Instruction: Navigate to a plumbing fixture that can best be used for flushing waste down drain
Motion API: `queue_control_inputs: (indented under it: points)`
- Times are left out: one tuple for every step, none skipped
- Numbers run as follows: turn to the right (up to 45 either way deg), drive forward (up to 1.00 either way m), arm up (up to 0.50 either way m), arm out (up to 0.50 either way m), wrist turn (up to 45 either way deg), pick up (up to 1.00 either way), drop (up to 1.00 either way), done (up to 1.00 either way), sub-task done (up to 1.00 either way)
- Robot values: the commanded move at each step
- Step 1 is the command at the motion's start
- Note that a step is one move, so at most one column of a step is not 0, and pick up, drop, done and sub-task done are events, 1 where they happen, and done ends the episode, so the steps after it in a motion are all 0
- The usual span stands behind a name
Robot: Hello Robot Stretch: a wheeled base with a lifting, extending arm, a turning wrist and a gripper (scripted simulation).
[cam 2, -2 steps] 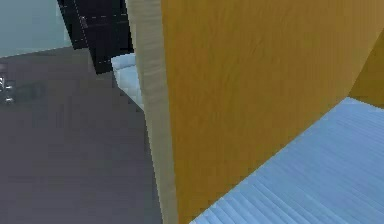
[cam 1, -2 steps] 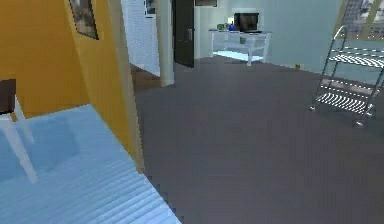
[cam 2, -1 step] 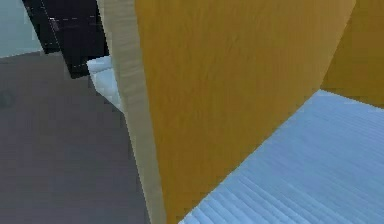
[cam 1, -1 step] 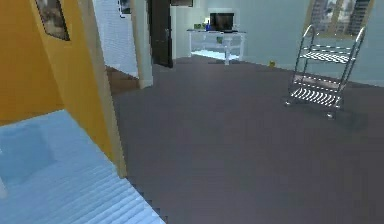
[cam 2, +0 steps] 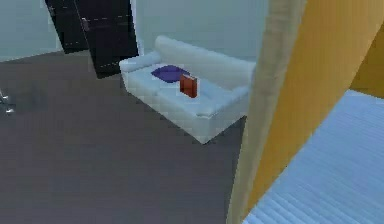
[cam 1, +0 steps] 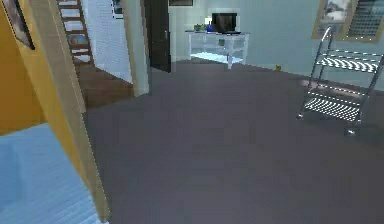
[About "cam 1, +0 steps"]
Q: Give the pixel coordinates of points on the white console table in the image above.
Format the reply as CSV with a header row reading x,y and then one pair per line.
x,y
220,43

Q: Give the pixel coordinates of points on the dark room door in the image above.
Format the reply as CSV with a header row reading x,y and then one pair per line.
x,y
159,36

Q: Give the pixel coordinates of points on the green house plant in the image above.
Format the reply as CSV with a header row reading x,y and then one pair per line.
x,y
200,27

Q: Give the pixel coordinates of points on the blue vase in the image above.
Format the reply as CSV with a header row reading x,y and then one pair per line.
x,y
209,28

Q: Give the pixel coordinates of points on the black television set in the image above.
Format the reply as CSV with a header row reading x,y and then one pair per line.
x,y
224,22

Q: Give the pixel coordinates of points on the small yellow floor object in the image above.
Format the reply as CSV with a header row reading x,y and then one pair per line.
x,y
278,68

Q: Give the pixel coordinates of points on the brown wooden ladder shelf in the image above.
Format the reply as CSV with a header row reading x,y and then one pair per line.
x,y
77,33

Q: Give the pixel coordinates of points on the wood framed window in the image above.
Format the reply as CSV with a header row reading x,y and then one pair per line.
x,y
366,18

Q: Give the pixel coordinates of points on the white framed wall picture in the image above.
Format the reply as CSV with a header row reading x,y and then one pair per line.
x,y
117,8

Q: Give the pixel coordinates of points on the wood framed wall picture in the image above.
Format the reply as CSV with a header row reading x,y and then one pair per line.
x,y
333,15

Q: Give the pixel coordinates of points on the dark framed wall picture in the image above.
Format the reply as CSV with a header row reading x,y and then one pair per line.
x,y
18,20

